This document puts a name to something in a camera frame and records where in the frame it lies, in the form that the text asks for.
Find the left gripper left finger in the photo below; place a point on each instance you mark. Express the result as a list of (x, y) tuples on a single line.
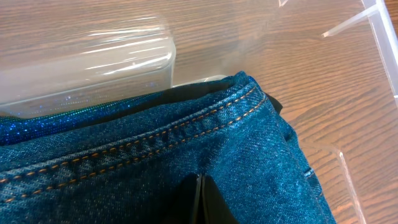
[(186, 202)]

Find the blue green sequin cloth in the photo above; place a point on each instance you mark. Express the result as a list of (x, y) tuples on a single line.
[(15, 130)]

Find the clear plastic storage bin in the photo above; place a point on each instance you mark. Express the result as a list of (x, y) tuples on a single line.
[(332, 65)]

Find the black cloth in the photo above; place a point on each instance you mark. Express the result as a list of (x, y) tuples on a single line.
[(173, 95)]

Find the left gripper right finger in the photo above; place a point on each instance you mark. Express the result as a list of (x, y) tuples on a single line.
[(214, 209)]

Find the blue denim jeans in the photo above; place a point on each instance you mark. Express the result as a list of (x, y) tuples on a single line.
[(128, 170)]

